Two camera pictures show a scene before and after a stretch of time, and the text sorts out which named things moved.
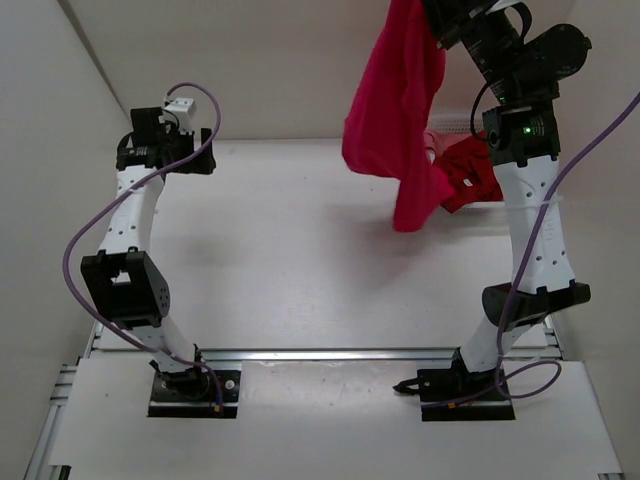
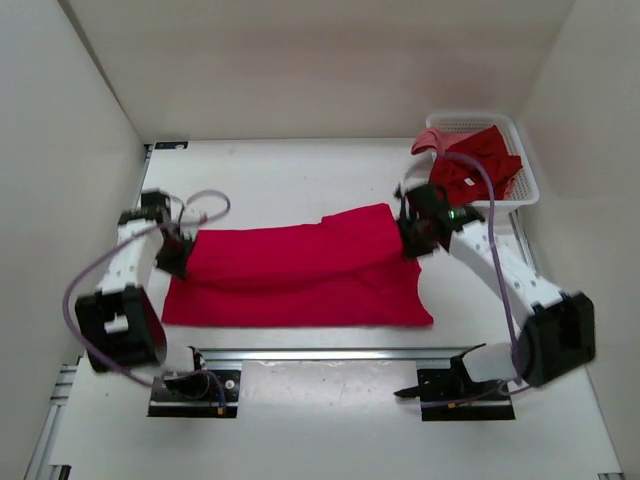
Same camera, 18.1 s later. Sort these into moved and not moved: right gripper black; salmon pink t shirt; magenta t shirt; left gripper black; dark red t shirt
Moved: magenta t shirt; left gripper black; right gripper black
Not moved: salmon pink t shirt; dark red t shirt
